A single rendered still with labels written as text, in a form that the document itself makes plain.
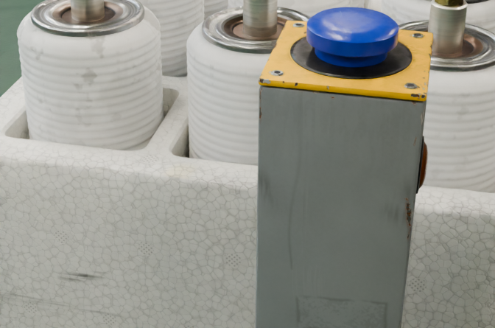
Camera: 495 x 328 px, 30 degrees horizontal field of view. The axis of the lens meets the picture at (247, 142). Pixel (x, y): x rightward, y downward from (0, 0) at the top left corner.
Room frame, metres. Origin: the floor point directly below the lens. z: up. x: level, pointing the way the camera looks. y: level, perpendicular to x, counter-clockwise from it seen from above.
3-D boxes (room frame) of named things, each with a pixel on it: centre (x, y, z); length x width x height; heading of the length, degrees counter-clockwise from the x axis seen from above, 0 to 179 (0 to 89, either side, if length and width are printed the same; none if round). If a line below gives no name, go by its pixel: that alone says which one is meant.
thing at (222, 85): (0.56, -0.01, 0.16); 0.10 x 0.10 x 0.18
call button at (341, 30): (0.38, -0.05, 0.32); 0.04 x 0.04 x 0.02
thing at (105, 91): (0.59, 0.11, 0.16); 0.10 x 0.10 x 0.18
